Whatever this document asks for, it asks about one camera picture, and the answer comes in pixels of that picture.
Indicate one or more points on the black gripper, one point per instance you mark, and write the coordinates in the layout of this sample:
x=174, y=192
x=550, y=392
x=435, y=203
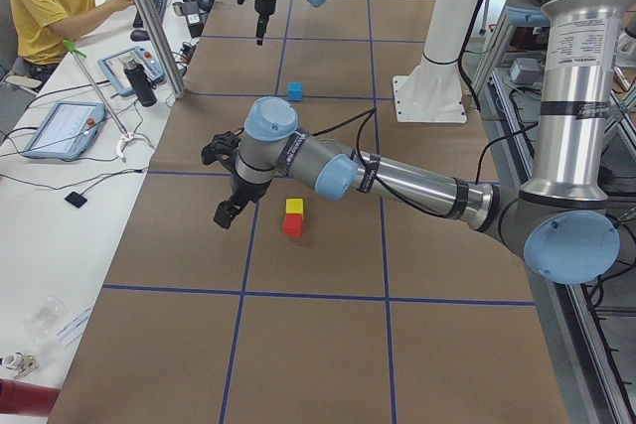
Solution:
x=262, y=6
x=246, y=189

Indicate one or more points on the yellow block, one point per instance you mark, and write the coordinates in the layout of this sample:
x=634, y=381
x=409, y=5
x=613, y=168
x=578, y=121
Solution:
x=294, y=207

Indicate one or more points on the blue block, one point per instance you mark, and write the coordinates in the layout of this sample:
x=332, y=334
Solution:
x=295, y=91

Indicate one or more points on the red block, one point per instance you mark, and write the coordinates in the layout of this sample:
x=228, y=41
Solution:
x=293, y=224

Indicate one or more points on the black computer mouse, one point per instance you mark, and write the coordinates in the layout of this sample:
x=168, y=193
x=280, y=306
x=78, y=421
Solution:
x=139, y=35

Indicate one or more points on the black water bottle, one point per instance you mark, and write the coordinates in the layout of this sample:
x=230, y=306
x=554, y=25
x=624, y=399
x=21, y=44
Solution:
x=139, y=81

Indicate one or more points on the small black square pad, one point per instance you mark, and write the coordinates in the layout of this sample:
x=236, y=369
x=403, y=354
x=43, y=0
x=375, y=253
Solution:
x=76, y=199

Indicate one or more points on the far teach pendant tablet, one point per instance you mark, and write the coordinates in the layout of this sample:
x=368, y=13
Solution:
x=117, y=68

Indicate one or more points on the teach pendant tablet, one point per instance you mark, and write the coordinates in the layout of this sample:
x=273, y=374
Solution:
x=117, y=68
x=66, y=132

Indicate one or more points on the near teach pendant tablet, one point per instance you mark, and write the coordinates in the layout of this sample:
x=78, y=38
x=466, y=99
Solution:
x=66, y=132

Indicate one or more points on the person in yellow shirt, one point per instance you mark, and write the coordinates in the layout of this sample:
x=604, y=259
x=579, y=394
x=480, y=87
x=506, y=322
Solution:
x=43, y=25

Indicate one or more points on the red cylinder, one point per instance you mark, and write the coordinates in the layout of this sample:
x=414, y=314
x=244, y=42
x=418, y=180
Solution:
x=26, y=399

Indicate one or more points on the silver aluminium post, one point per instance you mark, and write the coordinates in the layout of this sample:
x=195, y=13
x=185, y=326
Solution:
x=161, y=46

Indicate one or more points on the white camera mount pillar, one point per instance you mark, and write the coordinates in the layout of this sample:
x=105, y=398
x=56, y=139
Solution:
x=432, y=92

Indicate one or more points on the green handled reacher grabber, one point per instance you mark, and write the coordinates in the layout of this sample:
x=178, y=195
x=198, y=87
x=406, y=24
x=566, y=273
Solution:
x=126, y=136

